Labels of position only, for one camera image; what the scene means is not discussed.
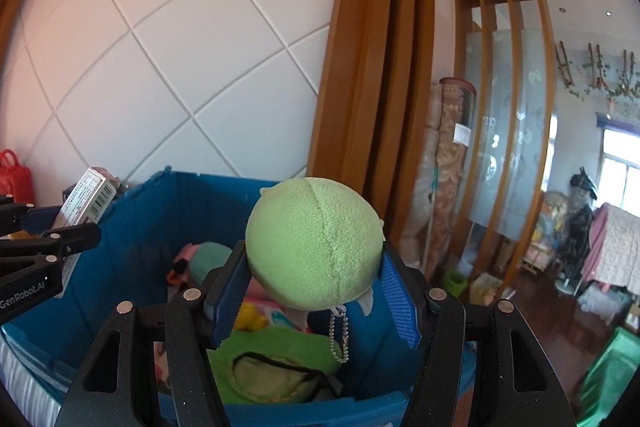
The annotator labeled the pile of bagged goods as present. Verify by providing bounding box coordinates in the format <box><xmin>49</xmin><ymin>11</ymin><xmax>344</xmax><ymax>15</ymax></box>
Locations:
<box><xmin>524</xmin><ymin>189</ymin><xmax>572</xmax><ymax>279</ymax></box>

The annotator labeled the black hanging clothing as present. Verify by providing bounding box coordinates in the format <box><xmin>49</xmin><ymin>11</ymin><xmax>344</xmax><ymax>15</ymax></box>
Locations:
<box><xmin>564</xmin><ymin>167</ymin><xmax>602</xmax><ymax>269</ymax></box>

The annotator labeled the vine wall decoration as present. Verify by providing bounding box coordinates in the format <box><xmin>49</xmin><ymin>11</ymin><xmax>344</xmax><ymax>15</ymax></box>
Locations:
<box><xmin>554</xmin><ymin>41</ymin><xmax>640</xmax><ymax>108</ymax></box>

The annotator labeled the red plastic bag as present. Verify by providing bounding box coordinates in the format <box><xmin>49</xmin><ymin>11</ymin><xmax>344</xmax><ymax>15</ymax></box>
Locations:
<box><xmin>0</xmin><ymin>149</ymin><xmax>34</xmax><ymax>208</ymax></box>

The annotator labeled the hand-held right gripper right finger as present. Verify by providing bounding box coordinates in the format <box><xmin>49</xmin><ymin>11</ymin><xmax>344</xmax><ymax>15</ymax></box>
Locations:
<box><xmin>381</xmin><ymin>251</ymin><xmax>574</xmax><ymax>427</ymax></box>

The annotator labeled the wooden frosted glass screen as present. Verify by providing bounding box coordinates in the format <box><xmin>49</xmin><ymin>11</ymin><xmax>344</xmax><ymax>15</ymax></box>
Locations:
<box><xmin>452</xmin><ymin>0</ymin><xmax>559</xmax><ymax>269</ymax></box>

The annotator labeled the small green bin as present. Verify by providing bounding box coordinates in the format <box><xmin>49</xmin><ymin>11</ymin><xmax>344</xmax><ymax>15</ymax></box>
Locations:
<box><xmin>444</xmin><ymin>269</ymin><xmax>472</xmax><ymax>299</ymax></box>

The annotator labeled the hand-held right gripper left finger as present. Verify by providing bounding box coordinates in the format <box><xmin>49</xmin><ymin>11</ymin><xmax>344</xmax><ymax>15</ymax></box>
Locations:
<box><xmin>54</xmin><ymin>241</ymin><xmax>251</xmax><ymax>427</ymax></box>

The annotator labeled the floral cloth on rack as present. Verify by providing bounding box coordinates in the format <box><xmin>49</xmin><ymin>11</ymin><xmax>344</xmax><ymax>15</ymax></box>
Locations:
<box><xmin>589</xmin><ymin>202</ymin><xmax>640</xmax><ymax>297</ymax></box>

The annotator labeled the teal and pink plush toy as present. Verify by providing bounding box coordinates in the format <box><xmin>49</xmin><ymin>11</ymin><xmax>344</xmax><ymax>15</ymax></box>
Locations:
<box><xmin>167</xmin><ymin>242</ymin><xmax>235</xmax><ymax>293</ymax></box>

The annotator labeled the white striped medicine box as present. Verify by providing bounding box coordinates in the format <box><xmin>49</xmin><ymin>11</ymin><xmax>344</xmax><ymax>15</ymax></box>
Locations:
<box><xmin>51</xmin><ymin>167</ymin><xmax>119</xmax><ymax>290</ymax></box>

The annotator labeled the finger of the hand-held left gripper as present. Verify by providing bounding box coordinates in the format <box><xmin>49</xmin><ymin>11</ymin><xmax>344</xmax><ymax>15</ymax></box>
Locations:
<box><xmin>0</xmin><ymin>222</ymin><xmax>103</xmax><ymax>289</ymax></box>
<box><xmin>0</xmin><ymin>195</ymin><xmax>37</xmax><ymax>239</ymax></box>

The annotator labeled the green box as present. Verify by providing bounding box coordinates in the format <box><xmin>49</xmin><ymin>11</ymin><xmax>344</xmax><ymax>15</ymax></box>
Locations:
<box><xmin>575</xmin><ymin>326</ymin><xmax>640</xmax><ymax>427</ymax></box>

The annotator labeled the round green plush keychain toy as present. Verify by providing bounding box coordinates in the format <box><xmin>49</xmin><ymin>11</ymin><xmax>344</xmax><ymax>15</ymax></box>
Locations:
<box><xmin>246</xmin><ymin>177</ymin><xmax>386</xmax><ymax>364</ymax></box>

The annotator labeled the window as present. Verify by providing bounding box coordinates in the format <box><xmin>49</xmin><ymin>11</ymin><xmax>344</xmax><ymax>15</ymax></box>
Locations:
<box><xmin>596</xmin><ymin>112</ymin><xmax>640</xmax><ymax>210</ymax></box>

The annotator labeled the rolled carpet with red rim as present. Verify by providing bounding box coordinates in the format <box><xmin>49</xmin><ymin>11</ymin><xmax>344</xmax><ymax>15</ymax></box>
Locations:
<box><xmin>436</xmin><ymin>77</ymin><xmax>477</xmax><ymax>269</ymax></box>

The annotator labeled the striped cloth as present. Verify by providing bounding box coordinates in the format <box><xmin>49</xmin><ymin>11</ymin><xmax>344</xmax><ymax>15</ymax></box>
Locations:
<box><xmin>0</xmin><ymin>334</ymin><xmax>68</xmax><ymax>427</ymax></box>

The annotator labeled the yellow plush piece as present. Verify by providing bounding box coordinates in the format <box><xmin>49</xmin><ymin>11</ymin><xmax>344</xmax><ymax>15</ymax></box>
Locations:
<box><xmin>234</xmin><ymin>302</ymin><xmax>267</xmax><ymax>334</ymax></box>

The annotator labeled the wooden slat partition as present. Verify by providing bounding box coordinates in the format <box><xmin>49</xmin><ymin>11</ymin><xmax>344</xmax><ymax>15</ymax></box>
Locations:
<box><xmin>307</xmin><ymin>0</ymin><xmax>444</xmax><ymax>268</ymax></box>

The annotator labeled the green plush with eye patch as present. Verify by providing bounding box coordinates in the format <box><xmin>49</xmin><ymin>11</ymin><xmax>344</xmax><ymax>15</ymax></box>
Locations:
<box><xmin>207</xmin><ymin>324</ymin><xmax>346</xmax><ymax>405</ymax></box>

